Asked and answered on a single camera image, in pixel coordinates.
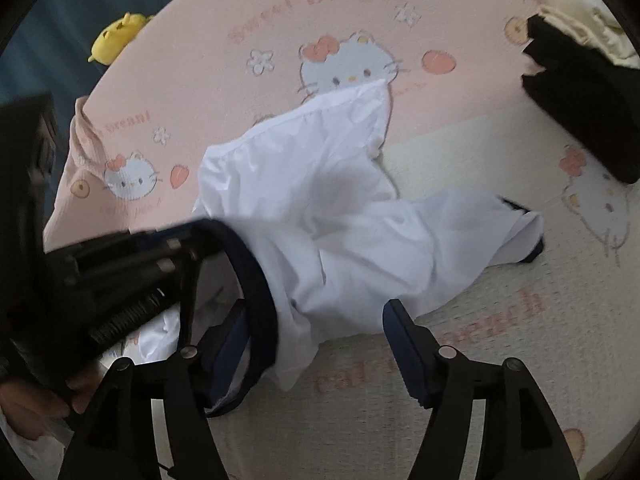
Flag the white shirt with navy trim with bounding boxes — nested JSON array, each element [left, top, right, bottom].
[[192, 81, 544, 388]]

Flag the person's hand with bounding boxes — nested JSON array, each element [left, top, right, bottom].
[[1, 365, 104, 417]]

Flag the yellow plush toy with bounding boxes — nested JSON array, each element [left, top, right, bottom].
[[88, 12, 153, 66]]

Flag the pink cartoon cat blanket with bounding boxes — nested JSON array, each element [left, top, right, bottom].
[[46, 0, 639, 479]]

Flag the black folded garment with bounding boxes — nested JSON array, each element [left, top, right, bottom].
[[522, 15, 639, 184]]

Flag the cream folded garment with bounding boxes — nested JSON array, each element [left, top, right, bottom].
[[537, 0, 639, 70]]

